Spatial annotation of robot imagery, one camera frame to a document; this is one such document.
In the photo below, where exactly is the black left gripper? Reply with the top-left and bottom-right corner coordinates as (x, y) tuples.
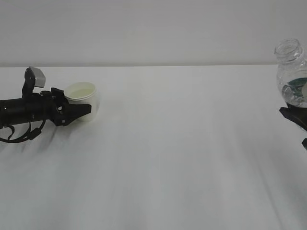
(31, 87), (92, 127)

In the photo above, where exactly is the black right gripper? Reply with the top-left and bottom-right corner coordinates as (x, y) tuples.
(279, 107), (307, 150)

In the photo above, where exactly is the white paper cup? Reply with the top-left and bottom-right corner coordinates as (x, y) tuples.
(64, 82), (98, 122)

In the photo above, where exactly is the clear green-label water bottle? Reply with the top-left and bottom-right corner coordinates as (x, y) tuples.
(274, 38), (307, 108)

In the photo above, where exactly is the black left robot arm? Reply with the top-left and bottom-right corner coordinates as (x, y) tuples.
(0, 88), (92, 128)

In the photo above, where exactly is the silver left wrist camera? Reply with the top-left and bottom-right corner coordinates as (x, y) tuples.
(22, 66), (46, 98)

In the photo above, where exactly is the black left camera cable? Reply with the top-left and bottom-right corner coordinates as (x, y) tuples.
(0, 118), (47, 144)

